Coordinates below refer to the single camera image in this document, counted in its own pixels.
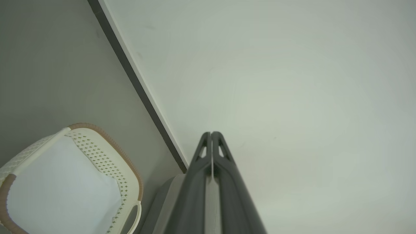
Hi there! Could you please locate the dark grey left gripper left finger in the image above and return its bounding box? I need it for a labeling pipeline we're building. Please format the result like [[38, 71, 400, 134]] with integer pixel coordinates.
[[162, 132, 213, 234]]

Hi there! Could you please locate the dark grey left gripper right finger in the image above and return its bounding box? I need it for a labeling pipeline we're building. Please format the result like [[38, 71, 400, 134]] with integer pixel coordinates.
[[212, 132, 267, 234]]

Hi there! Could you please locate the white perforated plastic laundry basket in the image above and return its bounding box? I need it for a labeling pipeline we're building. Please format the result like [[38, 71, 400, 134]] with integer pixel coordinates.
[[0, 123, 144, 234]]

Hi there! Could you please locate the white and black baseboard strip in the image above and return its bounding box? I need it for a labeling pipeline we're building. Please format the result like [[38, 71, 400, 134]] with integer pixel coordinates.
[[87, 0, 189, 174]]

